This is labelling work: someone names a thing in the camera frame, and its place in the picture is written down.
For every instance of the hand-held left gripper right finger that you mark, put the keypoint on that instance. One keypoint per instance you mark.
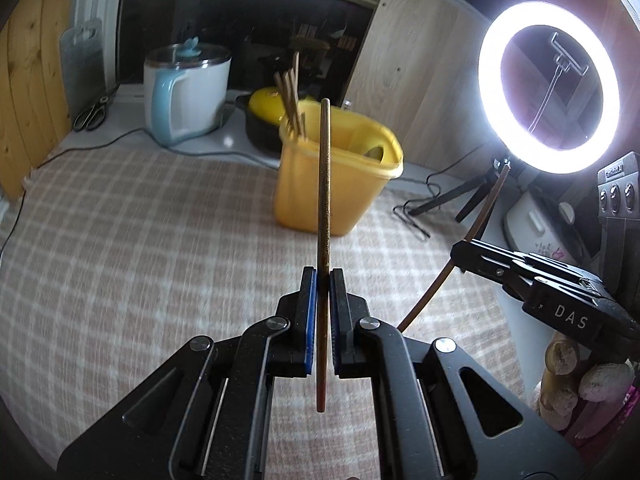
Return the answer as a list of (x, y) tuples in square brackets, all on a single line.
[(336, 330)]

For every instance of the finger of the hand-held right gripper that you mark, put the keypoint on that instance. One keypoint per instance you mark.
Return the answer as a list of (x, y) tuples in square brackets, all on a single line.
[(560, 275), (480, 260)]

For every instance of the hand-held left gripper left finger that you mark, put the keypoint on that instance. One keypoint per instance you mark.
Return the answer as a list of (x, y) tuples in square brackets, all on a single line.
[(311, 320)]

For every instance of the yellow plastic container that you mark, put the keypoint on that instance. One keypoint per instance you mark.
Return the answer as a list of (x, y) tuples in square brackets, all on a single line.
[(300, 185)]

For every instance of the pair of wooden chopsticks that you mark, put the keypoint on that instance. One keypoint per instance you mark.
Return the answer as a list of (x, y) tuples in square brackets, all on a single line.
[(285, 100)]

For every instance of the person's right forearm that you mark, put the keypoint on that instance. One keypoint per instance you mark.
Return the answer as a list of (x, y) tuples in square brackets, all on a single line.
[(607, 422)]

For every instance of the person's right hand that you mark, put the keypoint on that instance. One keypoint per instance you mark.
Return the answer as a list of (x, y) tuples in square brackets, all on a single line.
[(605, 377)]

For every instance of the white floral rice cooker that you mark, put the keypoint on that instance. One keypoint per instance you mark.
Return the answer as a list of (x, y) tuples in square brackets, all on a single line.
[(535, 225)]

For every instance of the black tripod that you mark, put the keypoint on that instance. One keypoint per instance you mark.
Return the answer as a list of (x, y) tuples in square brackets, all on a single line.
[(450, 195)]

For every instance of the pink checkered tablecloth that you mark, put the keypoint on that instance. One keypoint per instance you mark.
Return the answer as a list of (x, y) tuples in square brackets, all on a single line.
[(150, 260)]

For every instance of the phone holder on gooseneck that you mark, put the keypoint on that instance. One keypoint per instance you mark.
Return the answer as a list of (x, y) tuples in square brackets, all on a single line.
[(565, 57)]

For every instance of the light wood panel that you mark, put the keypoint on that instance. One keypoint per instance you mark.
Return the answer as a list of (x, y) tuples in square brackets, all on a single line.
[(415, 60)]

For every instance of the black pot with yellow lid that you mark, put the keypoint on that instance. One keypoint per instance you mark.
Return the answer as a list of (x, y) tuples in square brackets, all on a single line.
[(265, 105)]

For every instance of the black scissors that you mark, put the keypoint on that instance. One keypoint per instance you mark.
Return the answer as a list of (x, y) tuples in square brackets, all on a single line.
[(92, 115)]

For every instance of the grey cutting board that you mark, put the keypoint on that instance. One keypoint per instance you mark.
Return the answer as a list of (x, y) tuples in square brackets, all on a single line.
[(85, 65)]

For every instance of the pine wood board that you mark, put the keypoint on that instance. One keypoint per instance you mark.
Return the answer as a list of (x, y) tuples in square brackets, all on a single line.
[(30, 85)]

